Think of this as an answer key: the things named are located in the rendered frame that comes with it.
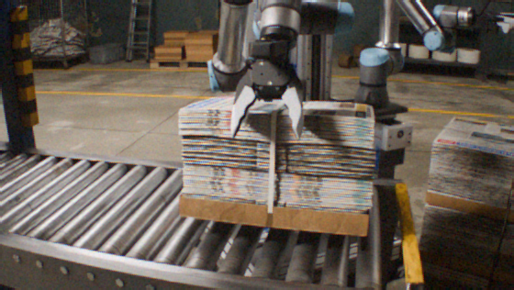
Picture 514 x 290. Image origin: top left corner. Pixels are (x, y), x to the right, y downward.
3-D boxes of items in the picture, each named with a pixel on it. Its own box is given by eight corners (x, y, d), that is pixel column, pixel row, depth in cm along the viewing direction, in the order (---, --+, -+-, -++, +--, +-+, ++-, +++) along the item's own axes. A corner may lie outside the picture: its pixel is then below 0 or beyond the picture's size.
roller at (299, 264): (329, 196, 122) (330, 180, 120) (307, 307, 78) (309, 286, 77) (310, 195, 123) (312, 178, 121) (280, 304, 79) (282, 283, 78)
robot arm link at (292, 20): (297, 6, 81) (254, 6, 83) (296, 27, 80) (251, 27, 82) (302, 27, 88) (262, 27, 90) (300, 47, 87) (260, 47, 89)
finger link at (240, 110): (240, 145, 83) (267, 104, 85) (232, 135, 78) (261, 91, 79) (227, 137, 84) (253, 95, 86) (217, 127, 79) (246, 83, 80)
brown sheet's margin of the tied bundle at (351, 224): (367, 195, 111) (369, 178, 110) (367, 236, 83) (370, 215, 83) (304, 189, 114) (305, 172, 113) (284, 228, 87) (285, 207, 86)
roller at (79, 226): (150, 180, 132) (150, 163, 130) (61, 265, 89) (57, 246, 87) (136, 178, 133) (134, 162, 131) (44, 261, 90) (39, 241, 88)
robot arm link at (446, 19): (437, 24, 178) (438, 4, 175) (462, 27, 171) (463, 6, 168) (431, 25, 172) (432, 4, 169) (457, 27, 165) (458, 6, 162)
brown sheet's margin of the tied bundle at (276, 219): (304, 189, 114) (305, 172, 113) (284, 228, 87) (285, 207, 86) (280, 187, 115) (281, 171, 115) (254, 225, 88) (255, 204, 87)
